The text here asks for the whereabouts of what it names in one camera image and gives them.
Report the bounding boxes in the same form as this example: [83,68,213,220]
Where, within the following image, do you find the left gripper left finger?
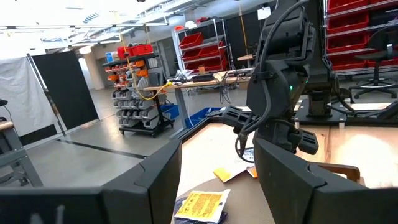
[0,138,183,224]

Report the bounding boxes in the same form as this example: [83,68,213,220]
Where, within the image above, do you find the white curtain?
[0,55,62,138]

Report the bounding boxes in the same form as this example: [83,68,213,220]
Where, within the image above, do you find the green yellow tea packet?
[213,164,249,184]

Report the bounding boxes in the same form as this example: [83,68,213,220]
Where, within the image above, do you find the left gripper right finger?
[254,138,398,224]

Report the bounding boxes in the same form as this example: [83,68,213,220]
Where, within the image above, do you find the black partition panel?
[27,50,100,138]

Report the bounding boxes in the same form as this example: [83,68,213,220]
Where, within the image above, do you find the blue storage bin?
[185,106,223,129]
[160,103,180,121]

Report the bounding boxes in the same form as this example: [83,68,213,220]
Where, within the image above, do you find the wooden workbench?
[142,68,259,133]

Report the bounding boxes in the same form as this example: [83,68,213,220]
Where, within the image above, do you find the small red storage bin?
[116,46,131,60]

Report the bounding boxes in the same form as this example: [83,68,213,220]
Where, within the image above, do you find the yellow hanging cable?
[119,29,174,101]

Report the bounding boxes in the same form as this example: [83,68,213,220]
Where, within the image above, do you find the rolling parts bin rack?
[102,52,175,138]

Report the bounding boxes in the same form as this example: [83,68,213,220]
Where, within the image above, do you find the plain yellow tea packet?
[174,189,231,223]

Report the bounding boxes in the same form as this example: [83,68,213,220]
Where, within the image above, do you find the black office chair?
[348,23,398,100]

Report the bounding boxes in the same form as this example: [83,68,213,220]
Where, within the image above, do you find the large red storage bin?
[127,44,154,57]

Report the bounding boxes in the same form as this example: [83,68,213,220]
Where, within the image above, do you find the wire shelf with red bins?
[172,17,233,75]

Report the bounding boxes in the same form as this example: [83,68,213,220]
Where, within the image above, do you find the dark blue tea packet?
[174,197,229,224]

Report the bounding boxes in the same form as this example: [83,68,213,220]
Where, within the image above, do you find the red bin wall shelving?
[323,0,398,76]

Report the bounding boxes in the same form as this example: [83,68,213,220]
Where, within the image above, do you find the wooden tea organizer box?
[310,161,361,185]

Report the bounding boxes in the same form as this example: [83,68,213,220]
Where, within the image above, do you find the orange tea packet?
[246,164,259,179]

